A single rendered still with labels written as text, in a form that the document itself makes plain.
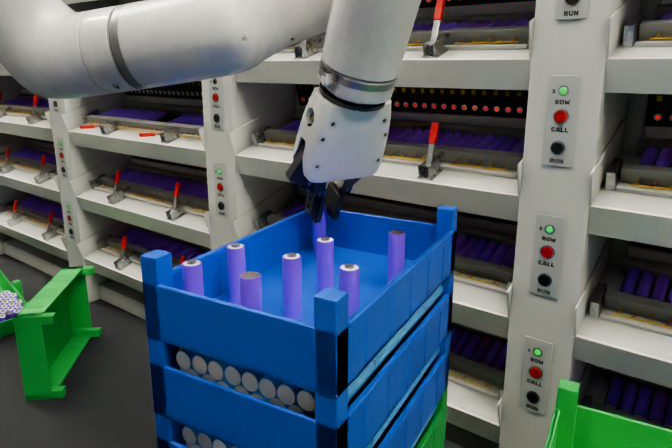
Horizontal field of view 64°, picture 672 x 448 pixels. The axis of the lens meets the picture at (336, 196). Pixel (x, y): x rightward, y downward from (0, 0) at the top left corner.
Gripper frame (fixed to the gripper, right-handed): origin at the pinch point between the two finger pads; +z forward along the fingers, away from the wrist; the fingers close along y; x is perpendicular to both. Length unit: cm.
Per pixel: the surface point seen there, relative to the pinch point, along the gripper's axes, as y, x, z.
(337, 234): 3.2, -0.3, 5.9
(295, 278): -11.4, -14.0, -3.4
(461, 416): 27, -17, 38
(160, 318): -23.3, -12.1, 0.1
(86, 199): -16, 91, 66
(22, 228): -34, 126, 103
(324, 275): -6.6, -12.2, -0.7
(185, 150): 1, 59, 30
